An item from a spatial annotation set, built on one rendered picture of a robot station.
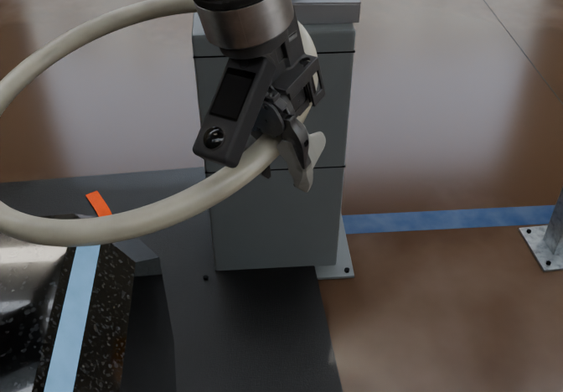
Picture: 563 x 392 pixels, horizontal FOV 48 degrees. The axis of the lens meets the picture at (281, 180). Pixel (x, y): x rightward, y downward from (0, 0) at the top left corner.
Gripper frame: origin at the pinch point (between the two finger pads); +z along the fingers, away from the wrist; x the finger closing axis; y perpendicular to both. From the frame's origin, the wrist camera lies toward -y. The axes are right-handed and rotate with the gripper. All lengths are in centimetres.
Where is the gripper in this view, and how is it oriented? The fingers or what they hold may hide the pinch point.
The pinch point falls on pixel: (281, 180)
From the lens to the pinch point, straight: 74.9
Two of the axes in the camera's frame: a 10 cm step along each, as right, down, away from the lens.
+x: -8.0, -2.9, 5.3
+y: 5.6, -6.7, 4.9
